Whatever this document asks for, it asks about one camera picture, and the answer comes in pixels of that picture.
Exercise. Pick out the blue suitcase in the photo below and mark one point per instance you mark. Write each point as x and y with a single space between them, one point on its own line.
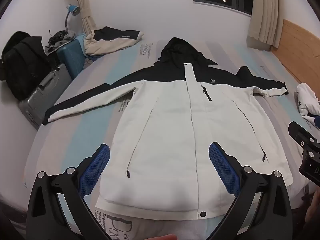
71 57

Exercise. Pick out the white and black hooded jacket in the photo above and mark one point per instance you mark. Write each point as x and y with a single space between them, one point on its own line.
175 130

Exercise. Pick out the wooden headboard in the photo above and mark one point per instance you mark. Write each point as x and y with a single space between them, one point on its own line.
297 42

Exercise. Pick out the black backpack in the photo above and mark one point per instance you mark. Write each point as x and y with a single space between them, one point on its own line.
23 62

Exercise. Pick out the person's left hand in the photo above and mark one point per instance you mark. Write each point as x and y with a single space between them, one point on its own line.
162 237

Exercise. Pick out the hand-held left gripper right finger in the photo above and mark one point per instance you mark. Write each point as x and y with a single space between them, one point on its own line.
222 167

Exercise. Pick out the silver suitcase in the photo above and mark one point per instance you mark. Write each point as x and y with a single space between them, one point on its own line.
42 92

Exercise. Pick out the white crumpled garment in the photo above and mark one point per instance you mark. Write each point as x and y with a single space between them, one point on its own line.
307 100

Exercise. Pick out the blue desk lamp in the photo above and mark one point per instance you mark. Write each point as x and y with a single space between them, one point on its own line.
72 10

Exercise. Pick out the beige and black jacket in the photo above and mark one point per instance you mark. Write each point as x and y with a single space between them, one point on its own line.
112 41

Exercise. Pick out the beige curtain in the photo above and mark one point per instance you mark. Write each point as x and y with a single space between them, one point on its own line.
83 5
265 15

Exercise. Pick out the striped mattress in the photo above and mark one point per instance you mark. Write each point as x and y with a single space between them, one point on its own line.
75 142

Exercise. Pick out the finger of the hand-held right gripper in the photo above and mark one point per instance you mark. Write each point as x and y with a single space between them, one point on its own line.
301 135

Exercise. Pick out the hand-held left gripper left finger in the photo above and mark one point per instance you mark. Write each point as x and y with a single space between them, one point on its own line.
98 161

